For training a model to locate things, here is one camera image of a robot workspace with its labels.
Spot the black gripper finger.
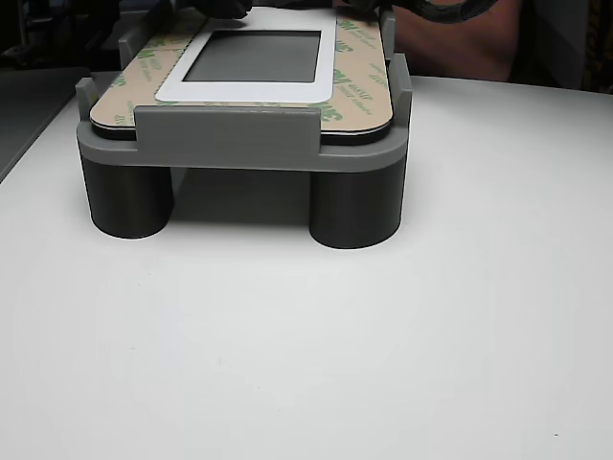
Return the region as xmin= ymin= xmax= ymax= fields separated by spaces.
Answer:
xmin=188 ymin=0 xmax=254 ymax=21

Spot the holder gripper blue-padded finger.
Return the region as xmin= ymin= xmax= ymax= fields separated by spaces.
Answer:
xmin=334 ymin=0 xmax=399 ymax=14

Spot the grey fixture with round legs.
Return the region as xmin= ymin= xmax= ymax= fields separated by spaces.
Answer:
xmin=75 ymin=8 xmax=413 ymax=251

